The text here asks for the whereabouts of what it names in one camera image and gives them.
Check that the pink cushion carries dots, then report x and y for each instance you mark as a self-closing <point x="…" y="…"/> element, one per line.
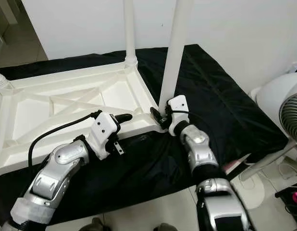
<point x="235" y="166"/>

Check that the grey left robot foot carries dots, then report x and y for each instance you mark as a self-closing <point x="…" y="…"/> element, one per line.
<point x="95" y="224"/>

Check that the black magenta hair dryer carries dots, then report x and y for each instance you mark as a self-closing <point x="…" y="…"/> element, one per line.
<point x="293" y="195"/>

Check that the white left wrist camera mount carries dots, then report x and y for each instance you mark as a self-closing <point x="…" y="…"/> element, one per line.
<point x="103" y="130"/>

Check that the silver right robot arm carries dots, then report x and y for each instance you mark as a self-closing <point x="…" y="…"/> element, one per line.
<point x="201" y="147"/>

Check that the black cloth table cover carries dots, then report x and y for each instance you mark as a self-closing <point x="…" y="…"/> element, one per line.
<point x="230" y="91"/>

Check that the grey robot foot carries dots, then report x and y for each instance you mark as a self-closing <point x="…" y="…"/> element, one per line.
<point x="165" y="227"/>
<point x="95" y="224"/>

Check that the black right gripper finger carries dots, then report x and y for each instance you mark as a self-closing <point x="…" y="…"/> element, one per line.
<point x="155" y="115"/>

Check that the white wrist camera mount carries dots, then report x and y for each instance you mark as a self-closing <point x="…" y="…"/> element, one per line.
<point x="103" y="130"/>
<point x="178" y="110"/>

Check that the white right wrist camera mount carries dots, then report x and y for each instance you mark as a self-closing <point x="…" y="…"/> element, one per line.
<point x="178" y="110"/>

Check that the white plastic children tabletop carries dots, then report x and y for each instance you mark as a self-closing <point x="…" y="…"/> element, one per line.
<point x="43" y="110"/>

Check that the grey right robot foot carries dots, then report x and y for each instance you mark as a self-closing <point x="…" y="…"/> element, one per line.
<point x="165" y="227"/>

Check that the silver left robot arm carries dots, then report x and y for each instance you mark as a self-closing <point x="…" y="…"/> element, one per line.
<point x="57" y="168"/>

